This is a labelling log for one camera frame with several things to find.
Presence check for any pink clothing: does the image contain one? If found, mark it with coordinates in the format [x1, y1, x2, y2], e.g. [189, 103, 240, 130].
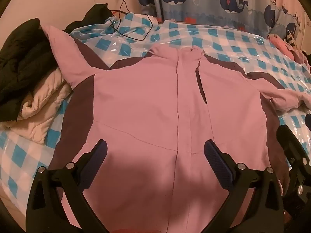
[267, 34, 309, 63]

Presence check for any pink and brown jacket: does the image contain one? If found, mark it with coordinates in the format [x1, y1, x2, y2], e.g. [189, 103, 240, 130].
[40, 24, 311, 233]

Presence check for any black cable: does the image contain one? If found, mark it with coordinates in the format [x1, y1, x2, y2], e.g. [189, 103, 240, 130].
[107, 0, 153, 41]

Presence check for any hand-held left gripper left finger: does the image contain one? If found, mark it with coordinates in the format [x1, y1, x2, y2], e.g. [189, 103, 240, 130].
[25, 139, 108, 233]

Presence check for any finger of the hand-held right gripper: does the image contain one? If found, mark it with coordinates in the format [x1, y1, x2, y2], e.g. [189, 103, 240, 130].
[276, 125, 311, 201]

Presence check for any cream quilted jacket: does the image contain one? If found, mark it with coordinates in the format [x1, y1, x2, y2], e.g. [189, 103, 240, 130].
[0, 67, 73, 145]

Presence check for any striped cloth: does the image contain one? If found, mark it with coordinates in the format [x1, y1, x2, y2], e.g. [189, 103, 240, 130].
[284, 29, 295, 48]

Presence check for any whale print curtain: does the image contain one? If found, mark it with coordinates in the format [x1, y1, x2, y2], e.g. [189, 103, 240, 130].
[136, 0, 307, 42]

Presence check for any blue checked plastic-covered bed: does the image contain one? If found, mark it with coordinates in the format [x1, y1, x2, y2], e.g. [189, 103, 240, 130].
[0, 12, 311, 214]

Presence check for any black puffer jacket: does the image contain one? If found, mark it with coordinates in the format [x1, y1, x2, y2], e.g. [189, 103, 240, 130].
[0, 18, 65, 122]

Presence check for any black garment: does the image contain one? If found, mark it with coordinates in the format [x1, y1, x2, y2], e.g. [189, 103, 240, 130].
[64, 3, 113, 33]

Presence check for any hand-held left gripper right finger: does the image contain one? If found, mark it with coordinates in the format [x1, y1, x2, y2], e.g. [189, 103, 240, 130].
[204, 139, 284, 233]

